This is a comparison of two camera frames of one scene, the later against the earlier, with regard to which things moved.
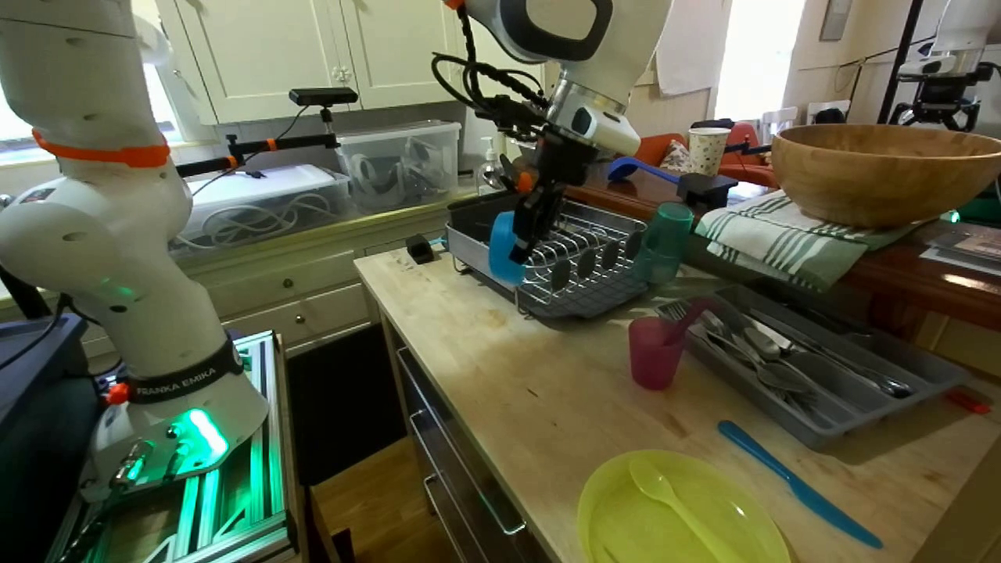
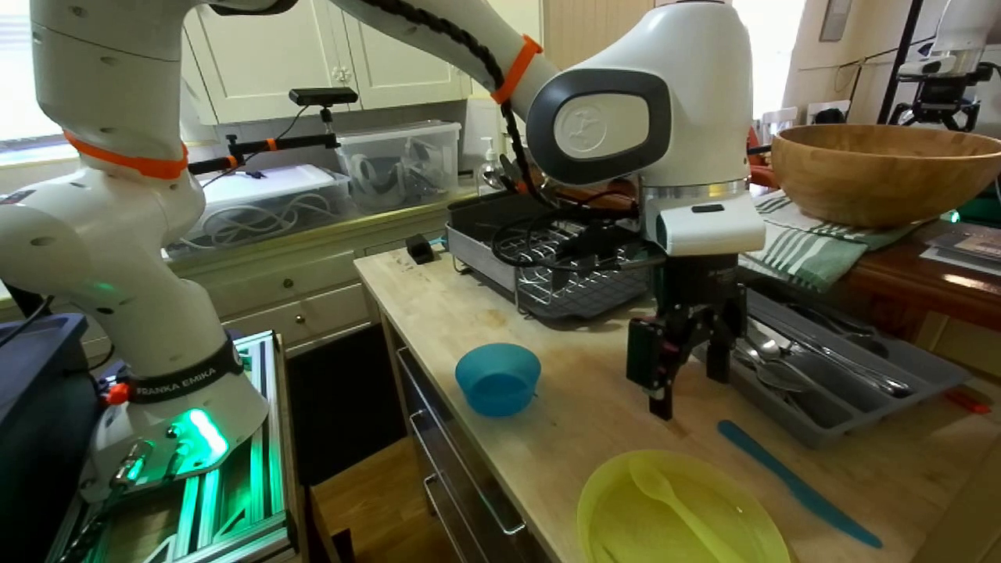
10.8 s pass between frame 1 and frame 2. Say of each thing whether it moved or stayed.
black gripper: moved
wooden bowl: stayed
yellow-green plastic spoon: stayed
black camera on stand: stayed
